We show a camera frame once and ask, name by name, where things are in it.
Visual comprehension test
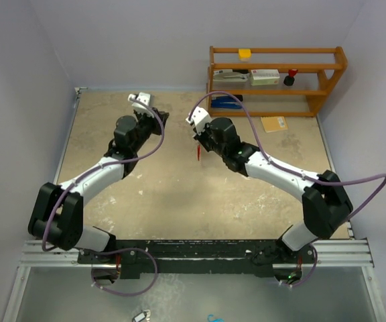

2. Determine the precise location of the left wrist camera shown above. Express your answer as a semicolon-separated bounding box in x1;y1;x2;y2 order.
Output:
127;92;153;117

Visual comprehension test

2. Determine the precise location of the red black stamp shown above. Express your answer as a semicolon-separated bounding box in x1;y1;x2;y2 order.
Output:
283;69;298;87

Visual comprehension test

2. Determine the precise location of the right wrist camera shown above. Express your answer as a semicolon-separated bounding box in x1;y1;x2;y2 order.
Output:
186;106;212;135

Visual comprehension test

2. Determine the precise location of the brown envelope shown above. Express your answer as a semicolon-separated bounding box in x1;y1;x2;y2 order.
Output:
261;116;288;133

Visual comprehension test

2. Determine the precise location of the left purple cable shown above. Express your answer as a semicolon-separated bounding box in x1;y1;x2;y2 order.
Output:
41;97;166;297

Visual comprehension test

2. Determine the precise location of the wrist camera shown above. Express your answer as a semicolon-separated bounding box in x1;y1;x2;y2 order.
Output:
186;106;212;135
127;92;153;117

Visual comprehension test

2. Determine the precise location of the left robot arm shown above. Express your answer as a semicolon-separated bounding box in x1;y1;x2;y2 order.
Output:
27;108;170;263

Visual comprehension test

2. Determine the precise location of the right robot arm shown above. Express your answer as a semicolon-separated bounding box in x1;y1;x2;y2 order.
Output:
186;116;352;262

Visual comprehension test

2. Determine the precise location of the blue stapler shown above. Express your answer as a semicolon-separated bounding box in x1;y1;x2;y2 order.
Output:
210;95;241;110

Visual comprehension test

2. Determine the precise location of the purple cable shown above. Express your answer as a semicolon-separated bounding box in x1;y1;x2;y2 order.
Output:
41;97;166;297
188;91;386;289

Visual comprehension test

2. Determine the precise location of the white cardboard box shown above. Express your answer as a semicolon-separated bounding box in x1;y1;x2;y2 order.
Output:
249;69;280;86

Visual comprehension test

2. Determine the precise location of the white stapler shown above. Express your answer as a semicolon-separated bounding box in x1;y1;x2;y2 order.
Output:
213;69;249;83

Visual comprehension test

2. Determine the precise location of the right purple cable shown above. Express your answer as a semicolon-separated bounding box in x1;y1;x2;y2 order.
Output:
188;91;386;289

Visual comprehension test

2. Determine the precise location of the wooden shelf rack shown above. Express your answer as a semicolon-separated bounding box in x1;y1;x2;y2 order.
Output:
206;46;348;117

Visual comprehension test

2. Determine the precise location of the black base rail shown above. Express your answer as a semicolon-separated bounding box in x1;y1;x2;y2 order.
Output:
78;239;316;279

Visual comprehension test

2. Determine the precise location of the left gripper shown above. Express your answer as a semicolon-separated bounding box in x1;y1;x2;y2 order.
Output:
131;107;168;153

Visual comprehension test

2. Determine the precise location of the yellow block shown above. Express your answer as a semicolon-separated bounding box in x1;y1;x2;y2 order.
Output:
238;48;252;62

